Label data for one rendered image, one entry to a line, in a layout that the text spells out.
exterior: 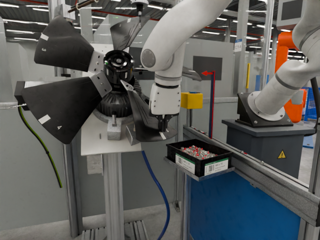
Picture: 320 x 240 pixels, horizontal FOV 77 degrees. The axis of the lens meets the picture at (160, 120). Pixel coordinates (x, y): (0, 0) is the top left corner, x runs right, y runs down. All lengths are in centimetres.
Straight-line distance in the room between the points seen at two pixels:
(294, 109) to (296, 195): 385
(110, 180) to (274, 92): 87
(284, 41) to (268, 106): 369
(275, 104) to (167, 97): 57
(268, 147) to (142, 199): 122
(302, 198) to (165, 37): 55
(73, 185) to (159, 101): 114
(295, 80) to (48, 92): 92
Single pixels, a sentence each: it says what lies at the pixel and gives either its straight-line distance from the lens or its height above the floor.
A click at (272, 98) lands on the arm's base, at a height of 107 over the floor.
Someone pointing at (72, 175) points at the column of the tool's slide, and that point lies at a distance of 160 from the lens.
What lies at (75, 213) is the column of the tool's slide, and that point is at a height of 20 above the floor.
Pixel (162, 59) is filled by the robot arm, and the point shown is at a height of 120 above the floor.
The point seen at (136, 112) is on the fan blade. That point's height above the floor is 104.
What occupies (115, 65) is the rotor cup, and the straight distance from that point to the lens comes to 82.
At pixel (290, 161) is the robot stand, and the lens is 113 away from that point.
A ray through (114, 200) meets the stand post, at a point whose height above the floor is 55.
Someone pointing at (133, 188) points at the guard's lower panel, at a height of 25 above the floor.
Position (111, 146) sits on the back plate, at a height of 86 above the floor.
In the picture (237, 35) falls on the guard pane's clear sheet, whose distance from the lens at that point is 199.
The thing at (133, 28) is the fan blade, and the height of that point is 139.
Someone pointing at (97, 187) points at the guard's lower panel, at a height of 30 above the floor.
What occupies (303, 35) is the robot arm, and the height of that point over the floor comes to 130.
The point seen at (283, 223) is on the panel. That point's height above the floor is 71.
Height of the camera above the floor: 114
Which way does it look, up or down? 11 degrees down
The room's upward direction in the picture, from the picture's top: straight up
